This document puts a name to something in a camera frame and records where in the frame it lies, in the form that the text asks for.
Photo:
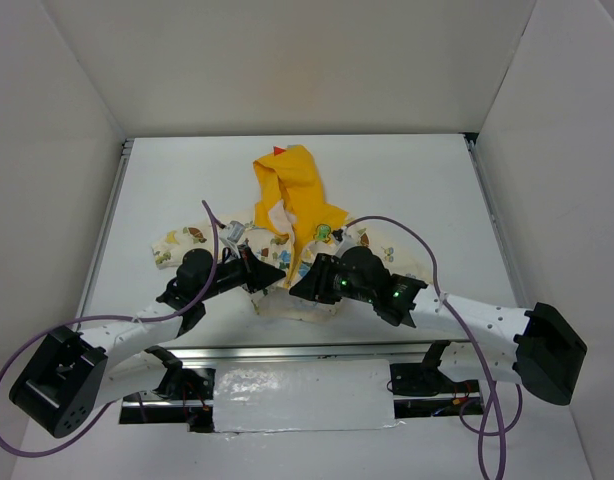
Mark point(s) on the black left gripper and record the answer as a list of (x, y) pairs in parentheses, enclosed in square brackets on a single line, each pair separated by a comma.
[(252, 270)]

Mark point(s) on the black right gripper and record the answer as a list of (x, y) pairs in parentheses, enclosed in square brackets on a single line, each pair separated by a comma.
[(319, 275)]

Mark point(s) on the cream printed hooded kids jacket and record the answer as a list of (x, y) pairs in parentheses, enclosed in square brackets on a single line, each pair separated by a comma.
[(288, 226)]

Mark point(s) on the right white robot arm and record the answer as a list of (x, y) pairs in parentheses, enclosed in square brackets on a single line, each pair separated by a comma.
[(535, 348)]

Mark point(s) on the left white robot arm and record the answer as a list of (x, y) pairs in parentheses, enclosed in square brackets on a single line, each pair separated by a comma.
[(73, 373)]

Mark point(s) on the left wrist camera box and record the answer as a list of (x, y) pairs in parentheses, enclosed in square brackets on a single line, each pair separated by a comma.
[(231, 233)]

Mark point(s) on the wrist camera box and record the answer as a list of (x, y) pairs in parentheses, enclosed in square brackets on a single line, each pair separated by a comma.
[(343, 240), (231, 233)]

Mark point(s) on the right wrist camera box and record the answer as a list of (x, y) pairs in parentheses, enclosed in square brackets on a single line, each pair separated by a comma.
[(343, 240)]

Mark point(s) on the white panel on rail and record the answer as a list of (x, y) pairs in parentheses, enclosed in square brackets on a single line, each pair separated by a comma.
[(330, 395)]

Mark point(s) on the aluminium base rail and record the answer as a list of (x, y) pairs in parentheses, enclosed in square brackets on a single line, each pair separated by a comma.
[(417, 392)]

